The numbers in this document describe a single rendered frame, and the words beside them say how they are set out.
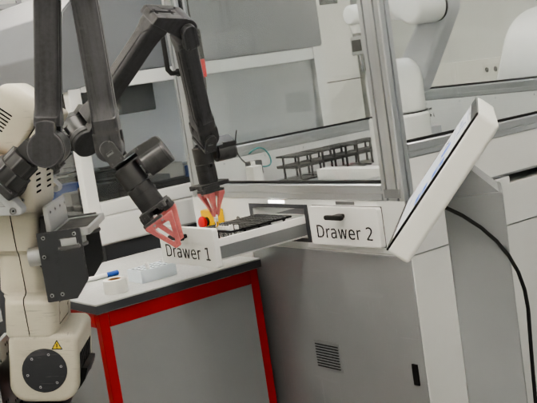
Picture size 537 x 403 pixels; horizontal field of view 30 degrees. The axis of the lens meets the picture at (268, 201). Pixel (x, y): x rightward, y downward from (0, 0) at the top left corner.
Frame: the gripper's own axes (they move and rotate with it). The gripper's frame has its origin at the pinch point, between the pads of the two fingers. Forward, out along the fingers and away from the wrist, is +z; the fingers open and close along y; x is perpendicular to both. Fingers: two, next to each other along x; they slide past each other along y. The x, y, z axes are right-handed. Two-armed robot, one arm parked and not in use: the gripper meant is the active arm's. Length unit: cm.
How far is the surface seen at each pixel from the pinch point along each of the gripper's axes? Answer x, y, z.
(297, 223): -10.7, 20.2, 8.1
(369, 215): -41.1, 22.5, 5.7
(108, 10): 81, 22, -68
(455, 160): -114, -15, -16
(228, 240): -11.6, -4.4, 6.3
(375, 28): -51, 28, -43
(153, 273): 20.9, -13.1, 15.7
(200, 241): -6.9, -10.8, 5.0
